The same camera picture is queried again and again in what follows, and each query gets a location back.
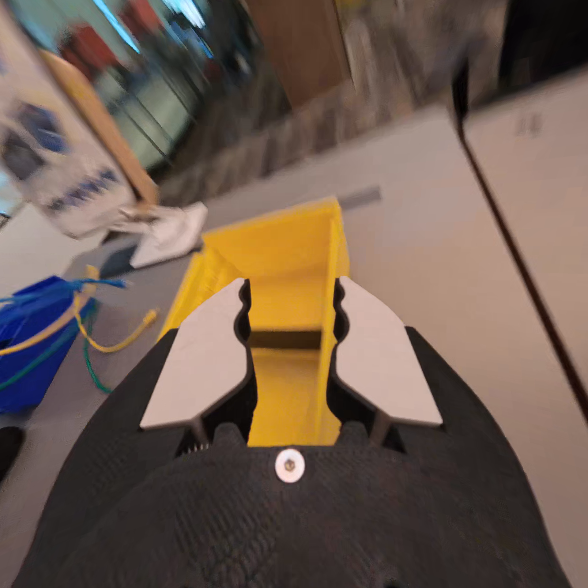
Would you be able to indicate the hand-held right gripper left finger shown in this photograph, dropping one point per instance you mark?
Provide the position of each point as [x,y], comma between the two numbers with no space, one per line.
[202,363]

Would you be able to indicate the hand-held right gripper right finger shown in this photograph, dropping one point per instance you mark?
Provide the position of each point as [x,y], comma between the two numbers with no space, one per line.
[381,367]

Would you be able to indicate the yellow plastic bin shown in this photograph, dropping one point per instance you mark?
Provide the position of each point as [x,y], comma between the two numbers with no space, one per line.
[285,257]

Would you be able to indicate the blue plastic bin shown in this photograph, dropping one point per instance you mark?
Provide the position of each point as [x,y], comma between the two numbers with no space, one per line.
[32,367]

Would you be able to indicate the white base acrylic stand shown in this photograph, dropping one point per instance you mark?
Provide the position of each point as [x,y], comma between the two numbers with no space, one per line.
[174,234]

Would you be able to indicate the dark blue mat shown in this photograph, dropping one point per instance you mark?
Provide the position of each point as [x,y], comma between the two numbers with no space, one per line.
[117,262]

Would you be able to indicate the printed instruction sheet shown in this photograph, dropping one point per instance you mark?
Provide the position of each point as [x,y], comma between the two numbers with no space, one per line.
[69,183]

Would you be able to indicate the wooden board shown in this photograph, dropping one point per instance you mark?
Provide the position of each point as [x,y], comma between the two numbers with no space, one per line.
[110,133]

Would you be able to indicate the brown wooden cabinet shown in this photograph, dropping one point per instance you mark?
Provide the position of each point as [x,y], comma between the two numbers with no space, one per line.
[303,50]

